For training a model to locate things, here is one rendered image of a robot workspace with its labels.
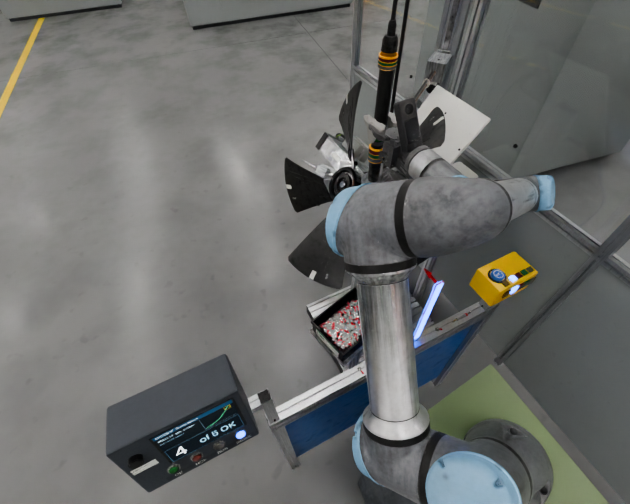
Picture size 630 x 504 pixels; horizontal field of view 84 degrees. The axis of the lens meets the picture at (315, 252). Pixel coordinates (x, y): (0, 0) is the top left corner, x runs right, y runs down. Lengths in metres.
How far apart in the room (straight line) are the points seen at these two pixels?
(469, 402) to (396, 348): 0.30
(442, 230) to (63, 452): 2.22
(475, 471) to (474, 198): 0.38
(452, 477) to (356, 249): 0.36
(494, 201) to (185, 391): 0.68
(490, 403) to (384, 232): 0.46
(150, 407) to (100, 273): 2.13
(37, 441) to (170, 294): 0.99
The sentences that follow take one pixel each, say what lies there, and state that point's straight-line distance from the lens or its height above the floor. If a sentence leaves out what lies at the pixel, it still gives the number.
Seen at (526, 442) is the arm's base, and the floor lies 1.28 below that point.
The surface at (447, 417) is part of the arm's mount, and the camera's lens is 0.87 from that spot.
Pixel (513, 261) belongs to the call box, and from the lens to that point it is 1.30.
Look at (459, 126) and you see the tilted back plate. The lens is 1.36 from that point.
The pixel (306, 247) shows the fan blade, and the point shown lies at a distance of 1.27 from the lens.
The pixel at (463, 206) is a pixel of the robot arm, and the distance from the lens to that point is 0.49.
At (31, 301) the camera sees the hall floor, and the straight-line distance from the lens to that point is 3.04.
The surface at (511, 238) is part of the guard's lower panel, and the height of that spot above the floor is 0.77.
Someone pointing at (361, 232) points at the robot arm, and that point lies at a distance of 0.52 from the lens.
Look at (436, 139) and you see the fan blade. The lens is 1.05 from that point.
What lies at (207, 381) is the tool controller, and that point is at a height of 1.24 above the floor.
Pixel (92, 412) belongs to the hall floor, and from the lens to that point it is 2.41.
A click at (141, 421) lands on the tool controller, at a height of 1.25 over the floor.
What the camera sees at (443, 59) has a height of 1.41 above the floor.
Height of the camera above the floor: 1.99
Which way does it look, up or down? 51 degrees down
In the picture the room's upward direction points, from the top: 3 degrees counter-clockwise
